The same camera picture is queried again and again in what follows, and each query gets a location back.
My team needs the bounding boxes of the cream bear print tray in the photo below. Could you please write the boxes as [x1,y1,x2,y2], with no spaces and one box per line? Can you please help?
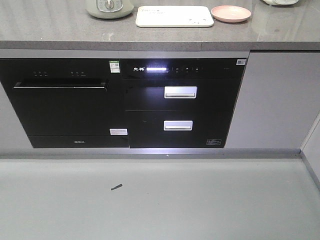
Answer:
[135,5,214,28]

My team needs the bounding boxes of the pink round plate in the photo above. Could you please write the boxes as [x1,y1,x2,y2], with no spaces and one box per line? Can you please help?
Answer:
[211,5,252,23]

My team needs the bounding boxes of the black drawer sterilizer cabinet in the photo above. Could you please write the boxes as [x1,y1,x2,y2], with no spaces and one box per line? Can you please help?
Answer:
[120,58,246,148]

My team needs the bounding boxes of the small black floor scrap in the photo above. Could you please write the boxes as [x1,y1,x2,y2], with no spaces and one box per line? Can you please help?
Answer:
[110,183,123,191]

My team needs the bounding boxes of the black built-in dishwasher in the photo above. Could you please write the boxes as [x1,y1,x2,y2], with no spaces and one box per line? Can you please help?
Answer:
[0,58,129,148]

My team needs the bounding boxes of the grey cabinet door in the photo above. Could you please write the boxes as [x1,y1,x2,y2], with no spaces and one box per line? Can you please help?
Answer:
[225,51,320,149]

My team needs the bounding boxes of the pale green electric cooking pot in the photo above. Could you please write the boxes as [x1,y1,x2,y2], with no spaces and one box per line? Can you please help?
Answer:
[84,0,134,20]

